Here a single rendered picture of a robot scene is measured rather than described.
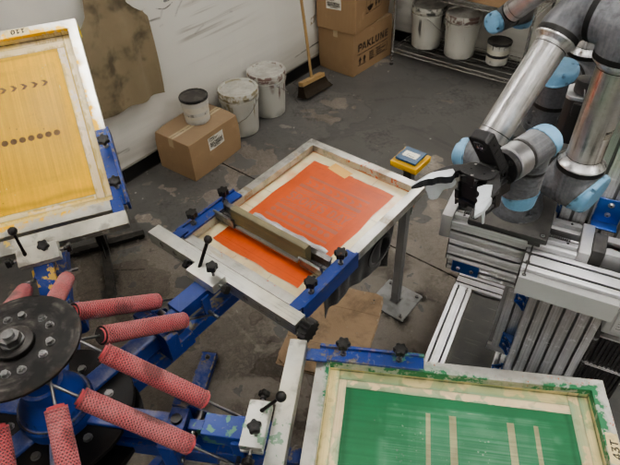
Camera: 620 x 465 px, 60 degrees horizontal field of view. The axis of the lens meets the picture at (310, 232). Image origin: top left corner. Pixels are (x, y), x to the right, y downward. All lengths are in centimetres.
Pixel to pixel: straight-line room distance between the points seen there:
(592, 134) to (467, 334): 146
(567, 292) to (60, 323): 132
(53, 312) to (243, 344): 156
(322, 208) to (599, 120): 108
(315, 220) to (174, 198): 192
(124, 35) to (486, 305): 263
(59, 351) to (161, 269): 201
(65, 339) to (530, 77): 122
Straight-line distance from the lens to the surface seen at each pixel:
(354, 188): 220
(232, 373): 279
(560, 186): 153
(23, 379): 137
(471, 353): 263
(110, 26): 366
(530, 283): 165
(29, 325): 147
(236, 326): 296
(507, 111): 133
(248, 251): 196
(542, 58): 136
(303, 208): 211
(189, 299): 173
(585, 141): 146
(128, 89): 381
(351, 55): 503
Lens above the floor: 232
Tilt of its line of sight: 43 degrees down
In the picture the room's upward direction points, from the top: 3 degrees counter-clockwise
